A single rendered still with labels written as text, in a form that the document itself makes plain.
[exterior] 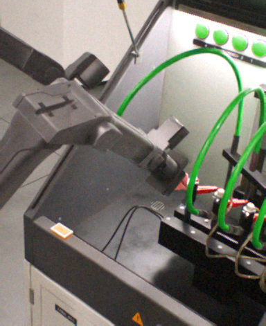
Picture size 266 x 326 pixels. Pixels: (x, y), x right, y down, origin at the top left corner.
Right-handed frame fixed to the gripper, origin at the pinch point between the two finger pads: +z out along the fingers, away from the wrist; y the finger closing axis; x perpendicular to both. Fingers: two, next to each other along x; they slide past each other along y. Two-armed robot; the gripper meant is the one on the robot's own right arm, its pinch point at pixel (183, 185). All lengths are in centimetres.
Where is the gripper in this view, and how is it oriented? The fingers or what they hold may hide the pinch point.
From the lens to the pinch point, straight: 133.9
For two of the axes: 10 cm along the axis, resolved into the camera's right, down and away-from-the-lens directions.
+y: 6.3, -7.8, 0.4
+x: -5.9, -4.3, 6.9
